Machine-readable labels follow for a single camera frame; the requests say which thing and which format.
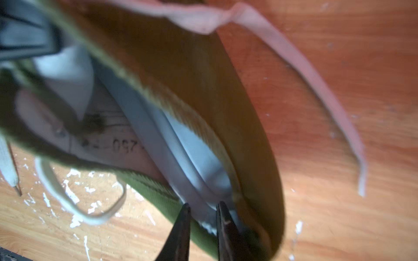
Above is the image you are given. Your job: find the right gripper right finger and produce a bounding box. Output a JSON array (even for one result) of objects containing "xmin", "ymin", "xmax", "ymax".
[{"xmin": 216, "ymin": 201, "xmax": 251, "ymax": 261}]

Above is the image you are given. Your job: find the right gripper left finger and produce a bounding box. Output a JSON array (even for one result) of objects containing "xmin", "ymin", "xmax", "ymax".
[{"xmin": 155, "ymin": 203, "xmax": 191, "ymax": 261}]

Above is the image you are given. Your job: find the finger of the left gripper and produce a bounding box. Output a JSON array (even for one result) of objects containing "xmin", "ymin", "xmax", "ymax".
[{"xmin": 1, "ymin": 0, "xmax": 62, "ymax": 60}]

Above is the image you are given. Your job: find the grey insole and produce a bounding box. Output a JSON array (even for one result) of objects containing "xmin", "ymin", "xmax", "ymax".
[{"xmin": 93, "ymin": 60, "xmax": 234, "ymax": 233}]

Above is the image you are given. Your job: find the green canvas shoe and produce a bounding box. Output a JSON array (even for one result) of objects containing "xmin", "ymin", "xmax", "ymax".
[
  {"xmin": 1, "ymin": 135, "xmax": 22, "ymax": 197},
  {"xmin": 1, "ymin": 1, "xmax": 367, "ymax": 261}
]

